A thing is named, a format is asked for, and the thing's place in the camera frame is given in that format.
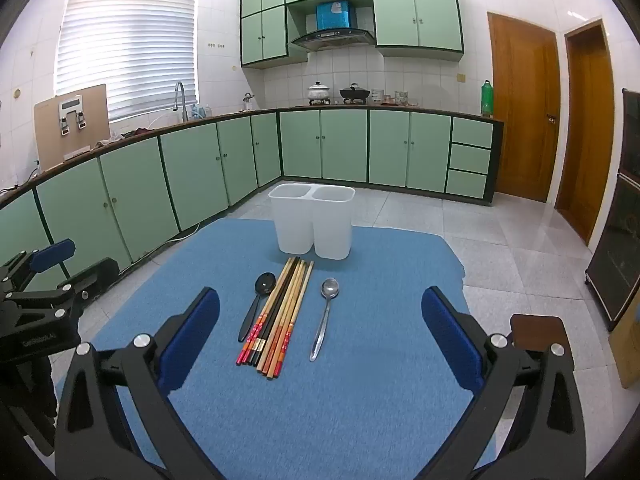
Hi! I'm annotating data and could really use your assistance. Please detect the white window blinds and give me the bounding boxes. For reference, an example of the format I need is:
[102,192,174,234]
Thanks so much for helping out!
[54,0,200,123]

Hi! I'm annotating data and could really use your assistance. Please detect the cardboard box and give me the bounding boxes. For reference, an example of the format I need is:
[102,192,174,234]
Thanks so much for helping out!
[607,305,640,388]

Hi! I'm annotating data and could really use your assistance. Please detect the green wall cabinets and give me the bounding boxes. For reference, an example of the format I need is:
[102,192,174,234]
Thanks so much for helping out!
[240,0,465,70]

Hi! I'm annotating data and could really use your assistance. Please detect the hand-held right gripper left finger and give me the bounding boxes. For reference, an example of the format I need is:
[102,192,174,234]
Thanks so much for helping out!
[54,287,236,480]

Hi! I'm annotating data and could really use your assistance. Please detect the range hood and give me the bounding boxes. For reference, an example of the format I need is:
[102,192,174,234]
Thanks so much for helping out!
[291,29,376,52]

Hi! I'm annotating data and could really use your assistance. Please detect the metal spoon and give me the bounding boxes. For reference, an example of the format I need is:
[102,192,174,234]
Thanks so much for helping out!
[309,277,342,363]

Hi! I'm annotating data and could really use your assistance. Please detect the green base cabinets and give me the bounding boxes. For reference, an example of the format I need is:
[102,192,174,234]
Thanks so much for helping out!
[0,109,505,281]

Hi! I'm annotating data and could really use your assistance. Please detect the wooden door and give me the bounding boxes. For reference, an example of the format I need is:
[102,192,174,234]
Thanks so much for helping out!
[554,19,617,247]
[487,11,562,204]

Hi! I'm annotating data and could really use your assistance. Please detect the black plastic spoon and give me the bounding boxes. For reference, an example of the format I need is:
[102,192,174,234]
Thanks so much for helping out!
[238,272,277,343]

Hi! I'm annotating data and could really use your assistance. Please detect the dark glass-front cabinet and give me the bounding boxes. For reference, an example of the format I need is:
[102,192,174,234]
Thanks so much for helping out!
[585,88,640,332]

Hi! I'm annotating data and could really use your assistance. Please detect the white bracket device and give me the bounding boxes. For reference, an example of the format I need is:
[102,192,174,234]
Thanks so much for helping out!
[57,95,87,136]

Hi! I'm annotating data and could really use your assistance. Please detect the white two-compartment utensil holder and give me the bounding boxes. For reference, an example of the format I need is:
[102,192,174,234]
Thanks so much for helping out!
[268,183,356,261]

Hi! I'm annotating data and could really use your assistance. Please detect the white floor cable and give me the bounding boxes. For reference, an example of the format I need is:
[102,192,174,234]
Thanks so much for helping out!
[120,220,201,266]

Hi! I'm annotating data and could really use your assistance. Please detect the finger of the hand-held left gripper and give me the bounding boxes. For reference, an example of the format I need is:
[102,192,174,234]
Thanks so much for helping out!
[0,239,77,291]
[54,257,121,311]

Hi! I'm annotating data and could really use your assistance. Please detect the bundle of mixed chopsticks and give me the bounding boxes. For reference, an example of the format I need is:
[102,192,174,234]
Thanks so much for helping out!
[236,256,316,380]

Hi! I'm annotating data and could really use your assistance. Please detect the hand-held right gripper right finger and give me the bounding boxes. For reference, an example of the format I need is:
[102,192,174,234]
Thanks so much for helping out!
[421,286,587,480]

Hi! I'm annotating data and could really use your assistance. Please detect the brown stool seat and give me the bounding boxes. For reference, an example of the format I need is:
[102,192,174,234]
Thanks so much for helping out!
[509,314,567,356]

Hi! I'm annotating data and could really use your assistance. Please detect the blue table mat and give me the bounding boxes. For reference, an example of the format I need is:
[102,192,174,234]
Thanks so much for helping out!
[55,217,496,480]

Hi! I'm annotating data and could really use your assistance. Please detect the metal sink faucet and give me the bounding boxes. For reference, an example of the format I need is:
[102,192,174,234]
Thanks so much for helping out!
[173,81,190,122]

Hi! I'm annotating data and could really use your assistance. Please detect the cardboard board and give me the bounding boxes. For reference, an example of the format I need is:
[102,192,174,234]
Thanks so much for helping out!
[34,84,110,171]

